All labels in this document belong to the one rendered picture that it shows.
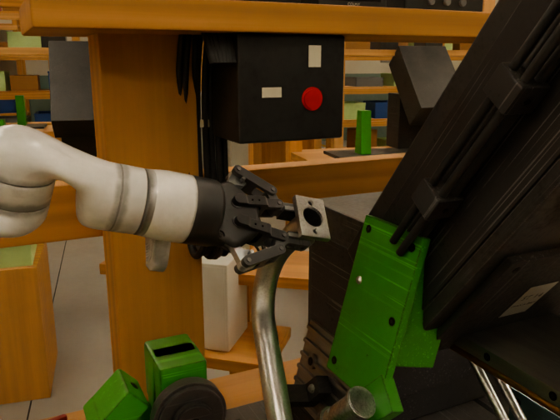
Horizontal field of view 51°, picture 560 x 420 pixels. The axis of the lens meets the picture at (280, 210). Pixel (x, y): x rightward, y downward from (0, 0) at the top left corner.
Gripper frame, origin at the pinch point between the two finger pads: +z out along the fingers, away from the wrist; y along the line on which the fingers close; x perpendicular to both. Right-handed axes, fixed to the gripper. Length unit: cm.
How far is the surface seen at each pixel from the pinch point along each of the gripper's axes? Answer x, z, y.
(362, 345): 4.1, 10.0, -12.7
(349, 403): 3.9, 6.1, -19.8
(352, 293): 4.2, 10.0, -5.9
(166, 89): 10.9, -11.5, 27.4
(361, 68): 544, 586, 737
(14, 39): 480, -9, 506
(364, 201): 11.4, 22.4, 14.7
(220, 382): 50, 12, -4
